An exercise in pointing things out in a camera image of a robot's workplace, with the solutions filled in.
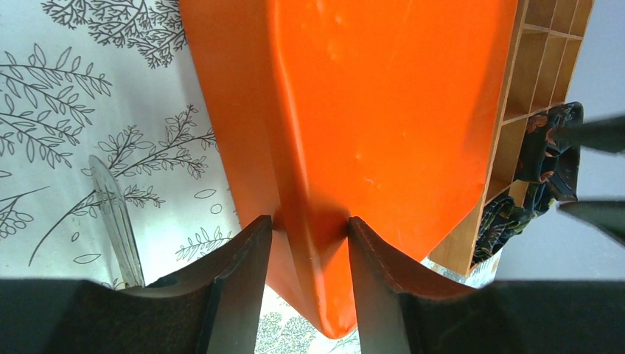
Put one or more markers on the dark rolled tie left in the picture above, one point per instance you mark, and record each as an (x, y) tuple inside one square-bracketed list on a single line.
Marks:
[(501, 220)]

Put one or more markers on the floral patterned table mat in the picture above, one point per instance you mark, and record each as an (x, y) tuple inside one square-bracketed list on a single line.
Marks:
[(114, 79)]

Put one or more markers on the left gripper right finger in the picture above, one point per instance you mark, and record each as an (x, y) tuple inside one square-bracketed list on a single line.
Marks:
[(403, 306)]

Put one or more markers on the dark rolled tie middle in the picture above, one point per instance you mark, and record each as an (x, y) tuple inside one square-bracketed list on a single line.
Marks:
[(548, 162)]

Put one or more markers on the orange box lid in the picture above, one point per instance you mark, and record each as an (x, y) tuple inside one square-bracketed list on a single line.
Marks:
[(324, 110)]

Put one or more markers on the white handled metal tongs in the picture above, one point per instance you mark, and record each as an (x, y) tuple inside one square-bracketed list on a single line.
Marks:
[(117, 222)]

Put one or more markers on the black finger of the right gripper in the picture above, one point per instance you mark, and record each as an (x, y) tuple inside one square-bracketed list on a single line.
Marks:
[(605, 215), (606, 135)]

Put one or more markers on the wooden compartment organizer box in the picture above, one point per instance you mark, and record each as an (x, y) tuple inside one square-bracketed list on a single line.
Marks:
[(545, 43)]

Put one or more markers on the dark rolled tie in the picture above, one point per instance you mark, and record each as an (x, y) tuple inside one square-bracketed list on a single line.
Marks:
[(501, 220), (548, 162)]

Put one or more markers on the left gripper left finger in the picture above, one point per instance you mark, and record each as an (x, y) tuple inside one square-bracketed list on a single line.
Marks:
[(209, 306)]

